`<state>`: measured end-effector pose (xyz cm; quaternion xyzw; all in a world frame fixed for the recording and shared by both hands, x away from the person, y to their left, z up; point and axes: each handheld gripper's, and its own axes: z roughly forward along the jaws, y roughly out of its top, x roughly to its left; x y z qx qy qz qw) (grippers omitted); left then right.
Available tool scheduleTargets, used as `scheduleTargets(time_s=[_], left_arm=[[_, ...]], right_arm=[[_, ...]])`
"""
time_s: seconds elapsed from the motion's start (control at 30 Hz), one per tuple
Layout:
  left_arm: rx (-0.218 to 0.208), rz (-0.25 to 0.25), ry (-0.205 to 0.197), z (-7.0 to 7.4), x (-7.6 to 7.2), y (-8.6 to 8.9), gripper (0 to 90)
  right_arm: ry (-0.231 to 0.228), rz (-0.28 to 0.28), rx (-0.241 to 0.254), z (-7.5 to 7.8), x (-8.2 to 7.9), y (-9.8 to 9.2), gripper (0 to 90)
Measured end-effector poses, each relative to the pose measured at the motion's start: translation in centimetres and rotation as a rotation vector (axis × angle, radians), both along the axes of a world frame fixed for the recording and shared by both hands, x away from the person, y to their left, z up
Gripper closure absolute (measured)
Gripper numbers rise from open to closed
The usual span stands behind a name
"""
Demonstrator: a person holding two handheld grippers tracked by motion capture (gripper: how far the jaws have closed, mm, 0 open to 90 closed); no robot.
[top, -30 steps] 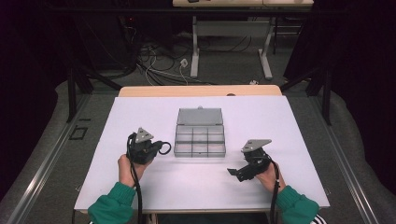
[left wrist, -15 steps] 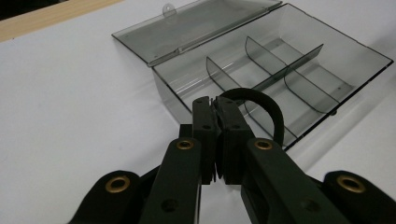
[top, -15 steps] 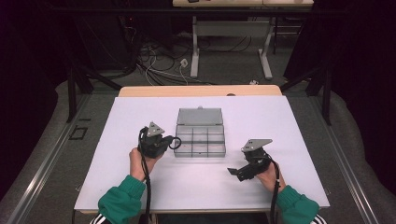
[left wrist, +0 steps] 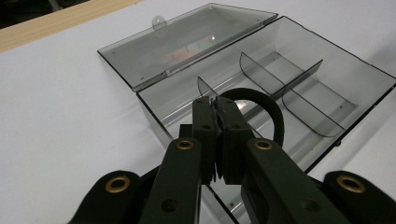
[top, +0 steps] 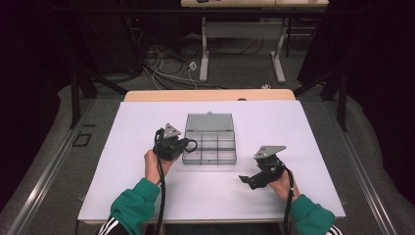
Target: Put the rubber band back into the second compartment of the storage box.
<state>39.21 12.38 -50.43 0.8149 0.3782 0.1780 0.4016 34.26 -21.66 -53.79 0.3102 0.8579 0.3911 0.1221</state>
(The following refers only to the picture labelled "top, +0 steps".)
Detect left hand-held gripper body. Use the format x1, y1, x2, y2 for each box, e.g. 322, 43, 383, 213
153, 122, 190, 162

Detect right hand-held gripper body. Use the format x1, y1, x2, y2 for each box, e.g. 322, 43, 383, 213
253, 145, 289, 184

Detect clear grey compartment box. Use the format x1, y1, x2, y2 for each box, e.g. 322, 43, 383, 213
181, 112, 238, 166

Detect person's right hand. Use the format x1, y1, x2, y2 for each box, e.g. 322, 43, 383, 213
267, 168, 300, 204

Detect person's left hand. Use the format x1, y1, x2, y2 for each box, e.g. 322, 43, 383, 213
143, 149, 174, 186

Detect light wooden table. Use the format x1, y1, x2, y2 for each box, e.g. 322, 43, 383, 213
82, 88, 297, 226

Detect person's dark trousers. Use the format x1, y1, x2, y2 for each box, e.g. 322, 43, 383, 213
145, 223, 285, 235

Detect black metal stand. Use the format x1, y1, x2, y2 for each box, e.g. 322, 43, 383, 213
293, 69, 348, 132
69, 63, 129, 130

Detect white-legged wooden desk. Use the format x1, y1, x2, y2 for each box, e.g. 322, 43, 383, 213
180, 0, 330, 84

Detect black curtain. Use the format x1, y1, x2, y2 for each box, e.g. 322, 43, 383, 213
296, 0, 415, 208
0, 0, 81, 212

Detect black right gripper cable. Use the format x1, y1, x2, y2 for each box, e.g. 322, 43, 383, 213
281, 164, 297, 235

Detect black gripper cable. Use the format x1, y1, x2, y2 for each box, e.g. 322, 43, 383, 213
281, 164, 297, 235
153, 127, 166, 235

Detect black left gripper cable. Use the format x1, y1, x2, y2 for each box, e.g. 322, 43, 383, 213
153, 127, 166, 235

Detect bundle of floor cables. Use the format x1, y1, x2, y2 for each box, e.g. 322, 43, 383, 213
130, 19, 236, 91

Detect metal floor rail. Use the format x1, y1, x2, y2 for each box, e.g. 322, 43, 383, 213
321, 99, 399, 235
5, 97, 96, 235

